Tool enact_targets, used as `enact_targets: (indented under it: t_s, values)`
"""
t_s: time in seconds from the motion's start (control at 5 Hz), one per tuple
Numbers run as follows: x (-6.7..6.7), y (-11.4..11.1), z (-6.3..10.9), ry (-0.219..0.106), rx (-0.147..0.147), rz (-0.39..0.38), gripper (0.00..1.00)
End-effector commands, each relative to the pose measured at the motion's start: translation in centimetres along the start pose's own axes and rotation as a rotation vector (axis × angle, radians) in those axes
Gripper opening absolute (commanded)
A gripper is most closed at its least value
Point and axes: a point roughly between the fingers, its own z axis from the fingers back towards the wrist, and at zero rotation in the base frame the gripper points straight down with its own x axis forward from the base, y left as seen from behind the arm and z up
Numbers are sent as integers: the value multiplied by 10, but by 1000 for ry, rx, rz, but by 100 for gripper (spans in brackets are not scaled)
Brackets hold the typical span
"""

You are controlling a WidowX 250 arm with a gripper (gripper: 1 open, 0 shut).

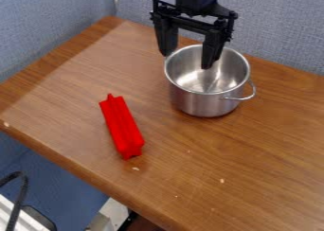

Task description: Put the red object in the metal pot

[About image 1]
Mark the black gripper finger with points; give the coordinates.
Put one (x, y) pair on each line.
(212, 48)
(166, 35)

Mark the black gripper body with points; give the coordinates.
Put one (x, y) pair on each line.
(197, 15)

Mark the red plastic block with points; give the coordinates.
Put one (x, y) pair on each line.
(125, 132)

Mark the metal pot with handles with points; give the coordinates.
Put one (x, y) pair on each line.
(208, 92)

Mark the white table leg bracket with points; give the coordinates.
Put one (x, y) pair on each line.
(110, 217)

